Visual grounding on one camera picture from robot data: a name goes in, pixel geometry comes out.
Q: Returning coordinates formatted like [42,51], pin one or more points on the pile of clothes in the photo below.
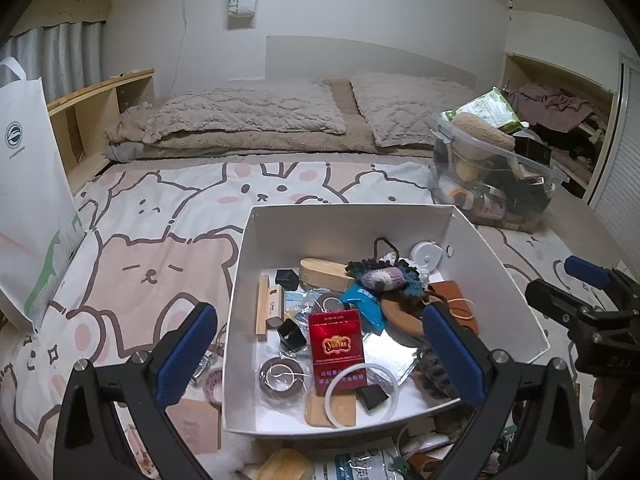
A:
[555,105]

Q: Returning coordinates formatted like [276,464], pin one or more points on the grey curtain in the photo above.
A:
[55,55]

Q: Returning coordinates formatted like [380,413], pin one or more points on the wooden closet niche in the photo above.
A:
[555,72]

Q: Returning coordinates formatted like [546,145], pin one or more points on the pink tape roll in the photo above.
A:
[214,387]

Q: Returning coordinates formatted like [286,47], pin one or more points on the clear plastic storage bin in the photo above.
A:
[495,195]

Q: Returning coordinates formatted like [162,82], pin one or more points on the white tote bag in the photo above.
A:
[30,185]

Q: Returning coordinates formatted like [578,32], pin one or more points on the green wipes pack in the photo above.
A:
[487,107]

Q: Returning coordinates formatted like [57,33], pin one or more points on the small black cube box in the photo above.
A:
[286,279]

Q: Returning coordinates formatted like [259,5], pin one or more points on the round wooden disc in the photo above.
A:
[400,317]

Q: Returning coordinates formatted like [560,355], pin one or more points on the person's right hand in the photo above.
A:
[602,400]

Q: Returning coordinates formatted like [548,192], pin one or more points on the beige textured pillow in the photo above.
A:
[405,105]
[240,107]

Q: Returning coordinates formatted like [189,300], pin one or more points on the long wooden block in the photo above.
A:
[262,310]

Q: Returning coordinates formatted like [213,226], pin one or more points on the crocheted yarn piece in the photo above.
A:
[385,277]

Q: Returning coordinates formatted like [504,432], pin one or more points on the cork coaster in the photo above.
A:
[320,412]

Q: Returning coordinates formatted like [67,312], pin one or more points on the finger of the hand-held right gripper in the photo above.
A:
[587,271]
[555,300]

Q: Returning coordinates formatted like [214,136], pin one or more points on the black square pad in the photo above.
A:
[369,397]

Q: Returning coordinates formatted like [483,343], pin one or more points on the white round tape measure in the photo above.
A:
[426,255]

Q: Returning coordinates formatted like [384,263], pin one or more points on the dark brown knitted item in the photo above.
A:
[437,380]

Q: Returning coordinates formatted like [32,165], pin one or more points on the white packet blue print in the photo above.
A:
[355,462]

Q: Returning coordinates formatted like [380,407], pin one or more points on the brown leather wallet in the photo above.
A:
[452,292]

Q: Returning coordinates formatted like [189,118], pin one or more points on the animal printed blanket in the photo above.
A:
[150,240]

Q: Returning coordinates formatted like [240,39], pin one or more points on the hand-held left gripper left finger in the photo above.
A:
[182,355]

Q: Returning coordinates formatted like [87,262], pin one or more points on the beige plush item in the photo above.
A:
[485,132]

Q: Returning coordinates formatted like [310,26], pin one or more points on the white cardboard box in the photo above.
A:
[350,225]

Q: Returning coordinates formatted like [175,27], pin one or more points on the brown cardboard piece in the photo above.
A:
[192,425]

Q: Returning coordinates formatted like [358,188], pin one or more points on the red cigarette pack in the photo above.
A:
[336,350]

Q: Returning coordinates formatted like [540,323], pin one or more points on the blue foil packet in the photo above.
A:
[367,305]

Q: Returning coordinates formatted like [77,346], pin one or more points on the light wooden block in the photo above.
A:
[285,467]

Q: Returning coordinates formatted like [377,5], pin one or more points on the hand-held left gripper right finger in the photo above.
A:
[452,355]

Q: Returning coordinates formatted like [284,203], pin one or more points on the white louvre door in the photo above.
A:
[620,160]

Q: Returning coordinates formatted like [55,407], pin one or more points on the beige fleece blanket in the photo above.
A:
[280,142]

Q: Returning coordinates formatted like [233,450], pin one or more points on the wooden bedside shelf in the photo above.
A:
[95,95]

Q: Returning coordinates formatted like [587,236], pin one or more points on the open small black box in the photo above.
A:
[292,336]

